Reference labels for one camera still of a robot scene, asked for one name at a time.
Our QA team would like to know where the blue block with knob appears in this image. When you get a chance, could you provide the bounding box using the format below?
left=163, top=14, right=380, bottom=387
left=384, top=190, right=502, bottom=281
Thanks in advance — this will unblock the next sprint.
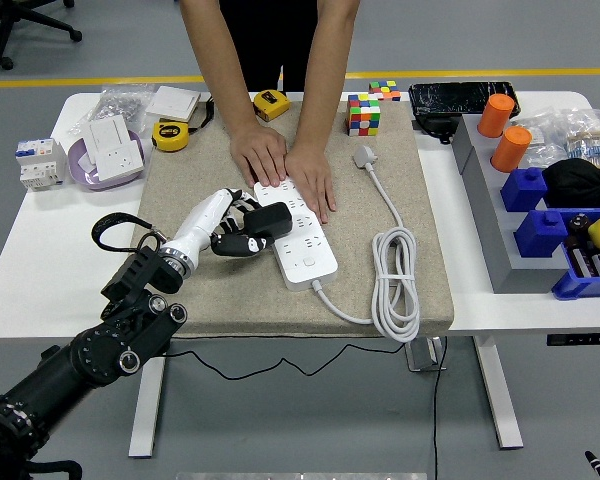
left=513, top=209, right=570, bottom=259
left=499, top=166, right=549, bottom=214

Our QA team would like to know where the beige fabric mat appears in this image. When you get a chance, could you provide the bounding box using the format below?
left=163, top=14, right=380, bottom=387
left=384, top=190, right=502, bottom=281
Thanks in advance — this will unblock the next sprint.
left=132, top=101, right=455, bottom=339

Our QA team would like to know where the white table leg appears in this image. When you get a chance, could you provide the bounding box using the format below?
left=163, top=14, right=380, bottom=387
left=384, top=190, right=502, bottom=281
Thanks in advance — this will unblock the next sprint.
left=127, top=349, right=168, bottom=459
left=472, top=335, right=524, bottom=450

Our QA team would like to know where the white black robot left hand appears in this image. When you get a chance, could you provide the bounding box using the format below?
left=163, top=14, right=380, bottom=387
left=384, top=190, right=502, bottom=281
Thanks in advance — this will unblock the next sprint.
left=165, top=187, right=277, bottom=275

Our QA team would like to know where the black glossy tray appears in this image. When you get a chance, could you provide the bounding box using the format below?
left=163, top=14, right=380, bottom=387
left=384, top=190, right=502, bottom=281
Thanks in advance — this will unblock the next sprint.
left=408, top=81, right=522, bottom=121

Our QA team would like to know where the white wall socket panel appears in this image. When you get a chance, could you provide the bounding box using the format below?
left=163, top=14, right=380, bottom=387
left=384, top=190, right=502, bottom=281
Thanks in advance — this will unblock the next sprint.
left=94, top=141, right=145, bottom=182

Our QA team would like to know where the grey stepped block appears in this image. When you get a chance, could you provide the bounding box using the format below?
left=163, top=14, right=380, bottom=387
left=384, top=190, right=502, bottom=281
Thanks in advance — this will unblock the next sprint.
left=452, top=114, right=571, bottom=295

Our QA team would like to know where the black cloth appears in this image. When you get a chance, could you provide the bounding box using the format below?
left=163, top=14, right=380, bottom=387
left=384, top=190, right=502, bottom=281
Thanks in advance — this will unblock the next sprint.
left=540, top=157, right=600, bottom=211

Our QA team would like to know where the white circuit breaker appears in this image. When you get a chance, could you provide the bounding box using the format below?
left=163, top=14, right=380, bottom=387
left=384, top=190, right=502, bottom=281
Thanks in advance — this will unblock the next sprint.
left=14, top=138, right=69, bottom=192

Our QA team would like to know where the small black device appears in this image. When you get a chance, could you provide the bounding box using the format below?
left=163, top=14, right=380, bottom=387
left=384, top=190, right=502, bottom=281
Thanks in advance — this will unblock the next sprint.
left=413, top=113, right=460, bottom=146

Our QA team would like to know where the orange cylinder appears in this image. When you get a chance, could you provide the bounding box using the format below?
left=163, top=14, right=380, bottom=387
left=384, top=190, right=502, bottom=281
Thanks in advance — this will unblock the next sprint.
left=489, top=125, right=533, bottom=174
left=475, top=93, right=516, bottom=140

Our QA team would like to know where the black hanging cable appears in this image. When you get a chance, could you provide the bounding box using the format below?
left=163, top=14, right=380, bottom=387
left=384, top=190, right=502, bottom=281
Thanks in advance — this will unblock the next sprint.
left=431, top=335, right=449, bottom=480

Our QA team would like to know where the white power strip cord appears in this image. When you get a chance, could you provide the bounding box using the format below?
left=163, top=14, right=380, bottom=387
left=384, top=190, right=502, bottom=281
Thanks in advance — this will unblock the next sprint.
left=311, top=144, right=421, bottom=343

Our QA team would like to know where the white power strip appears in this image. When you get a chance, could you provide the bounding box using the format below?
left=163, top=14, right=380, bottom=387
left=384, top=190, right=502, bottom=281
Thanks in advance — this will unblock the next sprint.
left=253, top=179, right=339, bottom=292

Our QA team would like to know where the large colourful puzzle cube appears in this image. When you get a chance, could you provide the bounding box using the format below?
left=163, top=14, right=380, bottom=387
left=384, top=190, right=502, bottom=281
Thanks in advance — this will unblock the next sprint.
left=345, top=92, right=382, bottom=137

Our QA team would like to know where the black power adapter plug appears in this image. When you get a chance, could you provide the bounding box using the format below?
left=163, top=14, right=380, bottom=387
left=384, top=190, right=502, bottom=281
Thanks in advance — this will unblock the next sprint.
left=243, top=201, right=294, bottom=236

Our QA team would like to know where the white flat switch box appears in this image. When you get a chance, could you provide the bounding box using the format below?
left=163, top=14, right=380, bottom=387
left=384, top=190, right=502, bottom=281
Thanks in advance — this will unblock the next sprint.
left=144, top=85, right=201, bottom=122

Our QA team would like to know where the round yellow tape measure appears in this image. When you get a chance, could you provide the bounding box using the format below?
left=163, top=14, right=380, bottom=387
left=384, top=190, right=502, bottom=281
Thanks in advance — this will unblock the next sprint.
left=150, top=119, right=189, bottom=153

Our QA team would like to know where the clear bag of resistors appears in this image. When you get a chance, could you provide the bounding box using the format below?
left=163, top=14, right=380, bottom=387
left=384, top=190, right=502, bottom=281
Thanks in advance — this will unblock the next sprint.
left=562, top=107, right=600, bottom=169

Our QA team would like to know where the clear bag of screws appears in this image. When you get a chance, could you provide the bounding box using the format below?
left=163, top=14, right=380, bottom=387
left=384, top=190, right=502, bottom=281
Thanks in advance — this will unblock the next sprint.
left=67, top=84, right=156, bottom=136

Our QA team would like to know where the small colourful puzzle cube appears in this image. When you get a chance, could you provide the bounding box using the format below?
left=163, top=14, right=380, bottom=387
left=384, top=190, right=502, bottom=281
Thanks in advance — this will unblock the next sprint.
left=367, top=79, right=402, bottom=103

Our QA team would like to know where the person's left hand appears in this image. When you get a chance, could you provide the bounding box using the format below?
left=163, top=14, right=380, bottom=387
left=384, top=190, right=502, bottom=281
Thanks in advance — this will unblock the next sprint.
left=283, top=144, right=337, bottom=225

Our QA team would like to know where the thin black adapter cord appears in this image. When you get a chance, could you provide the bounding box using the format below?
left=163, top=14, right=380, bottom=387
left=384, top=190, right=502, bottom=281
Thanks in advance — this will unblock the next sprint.
left=164, top=344, right=414, bottom=382

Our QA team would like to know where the purple bowl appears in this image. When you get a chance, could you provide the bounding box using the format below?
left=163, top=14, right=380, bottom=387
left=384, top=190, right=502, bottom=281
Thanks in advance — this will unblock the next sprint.
left=67, top=128, right=146, bottom=192

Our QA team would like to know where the metal bracket under table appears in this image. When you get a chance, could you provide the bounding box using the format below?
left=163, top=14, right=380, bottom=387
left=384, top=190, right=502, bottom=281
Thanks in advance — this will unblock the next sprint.
left=403, top=335, right=447, bottom=374

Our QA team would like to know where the black table control panel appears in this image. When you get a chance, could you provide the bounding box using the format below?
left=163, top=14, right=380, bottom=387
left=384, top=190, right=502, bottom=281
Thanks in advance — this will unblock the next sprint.
left=546, top=332, right=600, bottom=347

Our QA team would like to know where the blue plastic bin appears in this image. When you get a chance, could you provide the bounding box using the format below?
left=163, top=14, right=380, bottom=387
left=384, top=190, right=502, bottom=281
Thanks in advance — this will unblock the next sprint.
left=550, top=207, right=600, bottom=301

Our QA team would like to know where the black office chair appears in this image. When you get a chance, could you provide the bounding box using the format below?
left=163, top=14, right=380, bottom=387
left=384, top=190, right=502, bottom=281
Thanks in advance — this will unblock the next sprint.
left=0, top=0, right=84, bottom=71

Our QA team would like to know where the white wall switch panel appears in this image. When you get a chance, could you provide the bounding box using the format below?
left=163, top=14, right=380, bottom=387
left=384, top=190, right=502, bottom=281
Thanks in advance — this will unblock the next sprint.
left=88, top=114, right=131, bottom=162

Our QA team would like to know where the person's right hand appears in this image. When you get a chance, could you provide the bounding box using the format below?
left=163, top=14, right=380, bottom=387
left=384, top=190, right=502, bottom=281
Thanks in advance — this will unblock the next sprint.
left=229, top=123, right=289, bottom=189

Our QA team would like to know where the clear plastic bag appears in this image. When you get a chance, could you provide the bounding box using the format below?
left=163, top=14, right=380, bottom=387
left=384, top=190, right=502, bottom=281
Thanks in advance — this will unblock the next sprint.
left=512, top=112, right=569, bottom=169

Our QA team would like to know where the square yellow tape measure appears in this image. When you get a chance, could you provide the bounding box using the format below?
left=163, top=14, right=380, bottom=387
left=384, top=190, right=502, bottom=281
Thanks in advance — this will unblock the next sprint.
left=252, top=88, right=292, bottom=123

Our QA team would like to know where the black tape measure strap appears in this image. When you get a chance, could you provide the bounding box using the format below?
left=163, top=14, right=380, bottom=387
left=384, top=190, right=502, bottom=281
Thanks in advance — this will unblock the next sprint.
left=188, top=97, right=216, bottom=135

